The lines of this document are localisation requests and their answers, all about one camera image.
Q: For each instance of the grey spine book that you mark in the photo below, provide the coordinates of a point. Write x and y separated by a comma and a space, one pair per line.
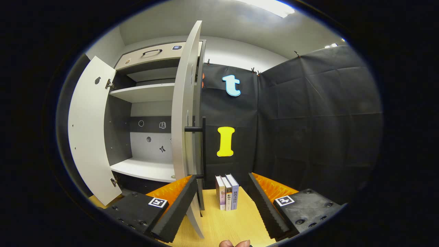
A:
227, 197

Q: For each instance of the grey and white cabinet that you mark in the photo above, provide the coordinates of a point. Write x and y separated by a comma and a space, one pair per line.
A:
144, 92

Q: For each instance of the long ceiling light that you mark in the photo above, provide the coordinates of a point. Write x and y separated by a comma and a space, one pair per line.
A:
271, 7

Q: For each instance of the small ceiling light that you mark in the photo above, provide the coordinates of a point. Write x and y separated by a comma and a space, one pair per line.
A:
331, 45

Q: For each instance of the blue spine book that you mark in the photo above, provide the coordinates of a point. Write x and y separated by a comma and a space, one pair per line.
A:
235, 193

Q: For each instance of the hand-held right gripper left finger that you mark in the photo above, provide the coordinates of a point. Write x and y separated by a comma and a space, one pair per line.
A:
178, 209

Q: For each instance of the brown spine book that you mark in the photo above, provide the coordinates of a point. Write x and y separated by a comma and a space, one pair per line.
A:
219, 193

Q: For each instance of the white cabinet door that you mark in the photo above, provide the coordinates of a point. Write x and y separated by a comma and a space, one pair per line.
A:
89, 130
180, 120

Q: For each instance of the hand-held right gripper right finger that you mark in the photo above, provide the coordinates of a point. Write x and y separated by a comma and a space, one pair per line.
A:
264, 209

